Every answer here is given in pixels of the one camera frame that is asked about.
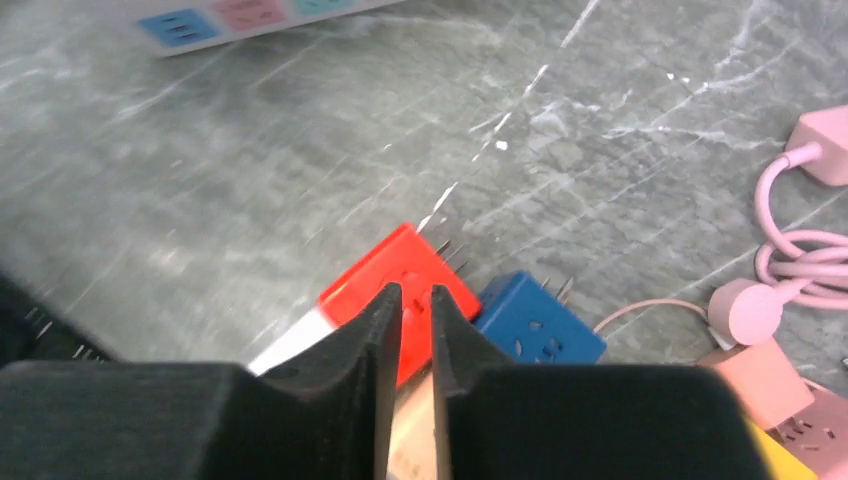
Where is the pink cube socket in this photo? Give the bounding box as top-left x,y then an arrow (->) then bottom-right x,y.
770,389 -> 847,480

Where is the blue cube adapter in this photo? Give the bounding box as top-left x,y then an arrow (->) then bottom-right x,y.
474,270 -> 607,364

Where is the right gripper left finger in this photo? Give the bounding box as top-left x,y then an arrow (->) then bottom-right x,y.
1,284 -> 401,479

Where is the small pink charger plug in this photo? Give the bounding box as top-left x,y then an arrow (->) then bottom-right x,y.
698,339 -> 814,430

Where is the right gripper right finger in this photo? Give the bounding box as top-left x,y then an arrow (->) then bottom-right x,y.
431,286 -> 770,479

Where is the yellow cube adapter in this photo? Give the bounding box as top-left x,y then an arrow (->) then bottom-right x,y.
745,419 -> 818,480

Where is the red cube adapter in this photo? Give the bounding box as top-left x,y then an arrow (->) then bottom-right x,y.
317,222 -> 484,389

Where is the wooden beige cube adapter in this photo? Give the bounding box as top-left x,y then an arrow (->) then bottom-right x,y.
387,372 -> 437,480

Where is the white cube adapter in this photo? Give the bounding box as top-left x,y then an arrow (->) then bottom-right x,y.
247,307 -> 337,375

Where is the white power strip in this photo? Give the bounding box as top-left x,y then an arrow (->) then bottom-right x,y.
119,0 -> 390,57

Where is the pink coiled cable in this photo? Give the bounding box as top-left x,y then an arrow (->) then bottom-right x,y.
707,104 -> 848,348

